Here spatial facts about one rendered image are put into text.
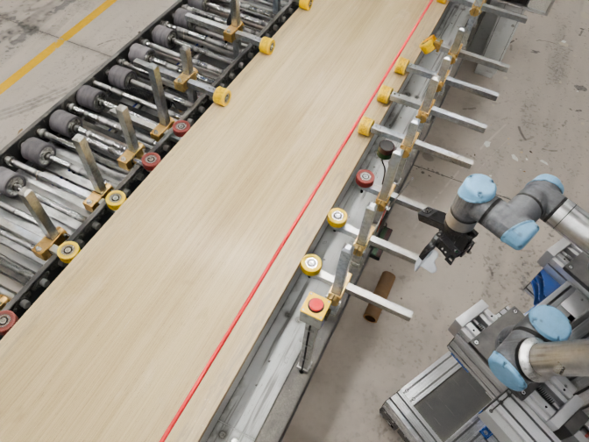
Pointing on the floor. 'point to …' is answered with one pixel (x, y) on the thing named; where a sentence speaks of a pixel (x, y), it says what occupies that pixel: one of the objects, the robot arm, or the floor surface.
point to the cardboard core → (379, 295)
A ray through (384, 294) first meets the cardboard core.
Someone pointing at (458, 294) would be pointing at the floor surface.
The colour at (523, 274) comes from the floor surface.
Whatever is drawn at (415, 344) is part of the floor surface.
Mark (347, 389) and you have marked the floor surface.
